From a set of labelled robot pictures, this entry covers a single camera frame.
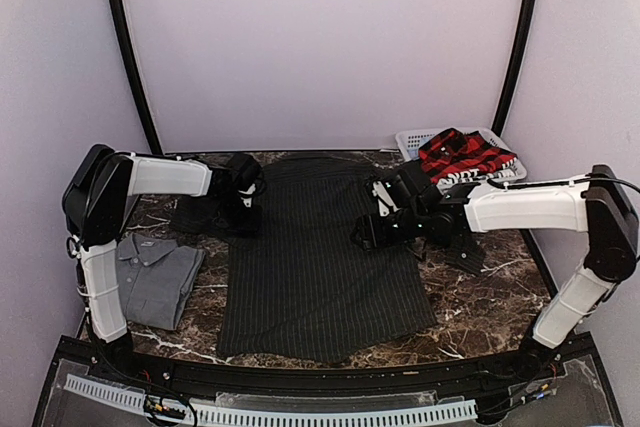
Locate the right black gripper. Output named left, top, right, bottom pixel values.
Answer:
left=351, top=204, right=429, bottom=250

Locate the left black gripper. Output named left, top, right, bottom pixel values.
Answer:
left=211, top=193, right=263, bottom=236

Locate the black pinstriped long sleeve shirt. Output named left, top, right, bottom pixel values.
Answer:
left=172, top=157, right=487, bottom=364

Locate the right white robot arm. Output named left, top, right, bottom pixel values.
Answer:
left=350, top=162, right=639, bottom=381

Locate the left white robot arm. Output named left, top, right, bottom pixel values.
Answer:
left=62, top=144, right=266, bottom=343

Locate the white plastic laundry basket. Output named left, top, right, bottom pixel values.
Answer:
left=396, top=127, right=527, bottom=192

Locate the red black plaid shirt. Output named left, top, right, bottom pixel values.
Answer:
left=418, top=128, right=517, bottom=184

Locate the folded grey shirt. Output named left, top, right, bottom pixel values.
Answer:
left=116, top=233, right=206, bottom=331

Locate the black white patterned garment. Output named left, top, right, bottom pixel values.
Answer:
left=437, top=158, right=527, bottom=187

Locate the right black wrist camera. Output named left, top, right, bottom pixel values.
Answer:
left=370, top=162, right=432, bottom=217

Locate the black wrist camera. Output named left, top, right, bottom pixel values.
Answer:
left=370, top=162, right=432, bottom=217
left=225, top=153, right=266, bottom=197

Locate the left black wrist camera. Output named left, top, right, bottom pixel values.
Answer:
left=225, top=153, right=266, bottom=197

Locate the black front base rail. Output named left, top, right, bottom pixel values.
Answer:
left=48, top=334, right=594, bottom=399

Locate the white slotted cable duct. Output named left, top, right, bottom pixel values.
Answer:
left=64, top=374, right=477, bottom=426

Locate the left black frame post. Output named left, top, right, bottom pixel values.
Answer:
left=108, top=0, right=163, bottom=155

